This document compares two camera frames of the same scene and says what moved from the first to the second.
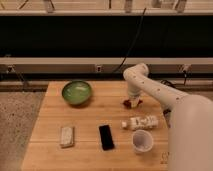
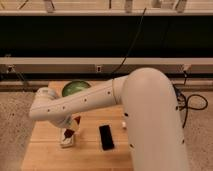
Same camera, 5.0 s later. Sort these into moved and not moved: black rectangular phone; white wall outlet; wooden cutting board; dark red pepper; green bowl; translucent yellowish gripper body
Moved: translucent yellowish gripper body; dark red pepper
Not moved: wooden cutting board; black rectangular phone; green bowl; white wall outlet
